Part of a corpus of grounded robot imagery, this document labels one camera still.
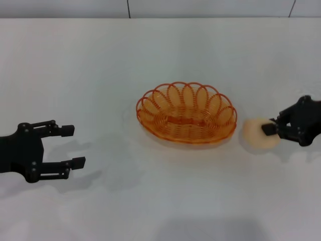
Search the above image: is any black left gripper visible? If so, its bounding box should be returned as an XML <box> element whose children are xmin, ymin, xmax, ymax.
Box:
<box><xmin>0</xmin><ymin>119</ymin><xmax>87</xmax><ymax>184</ymax></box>

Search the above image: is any round pale bread bun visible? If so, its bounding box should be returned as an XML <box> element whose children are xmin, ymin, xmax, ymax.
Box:
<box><xmin>242</xmin><ymin>117</ymin><xmax>281</xmax><ymax>150</ymax></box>

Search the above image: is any orange woven plastic basket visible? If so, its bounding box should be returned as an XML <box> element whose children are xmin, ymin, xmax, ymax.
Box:
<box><xmin>136</xmin><ymin>80</ymin><xmax>238</xmax><ymax>146</ymax></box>

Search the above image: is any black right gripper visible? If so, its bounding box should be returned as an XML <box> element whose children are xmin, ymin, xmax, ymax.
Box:
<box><xmin>261</xmin><ymin>95</ymin><xmax>321</xmax><ymax>148</ymax></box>

